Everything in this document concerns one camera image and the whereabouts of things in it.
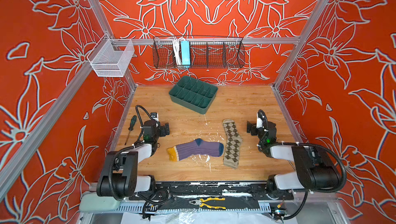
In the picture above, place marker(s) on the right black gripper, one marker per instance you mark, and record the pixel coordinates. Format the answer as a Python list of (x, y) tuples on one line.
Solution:
[(251, 127)]

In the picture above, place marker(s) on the black wire wall basket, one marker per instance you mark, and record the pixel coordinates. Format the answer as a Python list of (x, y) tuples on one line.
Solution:
[(206, 52)]

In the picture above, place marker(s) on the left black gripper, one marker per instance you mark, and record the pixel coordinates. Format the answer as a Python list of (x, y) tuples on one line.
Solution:
[(164, 128)]

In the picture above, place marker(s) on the beige brown argyle sock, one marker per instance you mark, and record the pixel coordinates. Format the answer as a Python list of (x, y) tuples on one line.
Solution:
[(233, 144)]

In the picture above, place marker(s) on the purple yellow blue sock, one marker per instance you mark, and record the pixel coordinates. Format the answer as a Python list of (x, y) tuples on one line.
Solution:
[(195, 147)]

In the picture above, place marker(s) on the yellow handled pliers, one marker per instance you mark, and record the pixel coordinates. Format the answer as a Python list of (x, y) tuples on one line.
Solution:
[(203, 203)]

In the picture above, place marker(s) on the green handled screwdriver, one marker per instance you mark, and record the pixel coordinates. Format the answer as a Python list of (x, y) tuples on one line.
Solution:
[(131, 127)]

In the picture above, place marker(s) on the white mesh wall basket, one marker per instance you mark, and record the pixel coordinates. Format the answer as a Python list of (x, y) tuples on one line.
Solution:
[(111, 57)]

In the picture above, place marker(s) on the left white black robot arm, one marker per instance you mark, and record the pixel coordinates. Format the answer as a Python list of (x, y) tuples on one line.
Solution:
[(119, 177)]

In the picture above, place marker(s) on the light blue box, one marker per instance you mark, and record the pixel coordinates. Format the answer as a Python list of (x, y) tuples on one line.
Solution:
[(185, 53)]

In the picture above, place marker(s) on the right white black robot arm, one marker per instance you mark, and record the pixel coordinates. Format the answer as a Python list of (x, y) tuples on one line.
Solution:
[(317, 168)]

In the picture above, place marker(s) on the green divided organizer tray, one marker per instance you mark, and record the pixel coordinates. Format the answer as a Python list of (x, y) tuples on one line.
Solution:
[(193, 94)]

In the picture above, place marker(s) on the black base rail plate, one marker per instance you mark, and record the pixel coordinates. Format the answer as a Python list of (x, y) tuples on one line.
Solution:
[(193, 189)]

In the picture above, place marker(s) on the pale green pad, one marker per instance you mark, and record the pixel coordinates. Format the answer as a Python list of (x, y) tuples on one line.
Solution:
[(92, 203)]

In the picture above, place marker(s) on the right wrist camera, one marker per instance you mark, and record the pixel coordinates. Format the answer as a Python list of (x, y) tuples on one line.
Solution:
[(261, 121)]

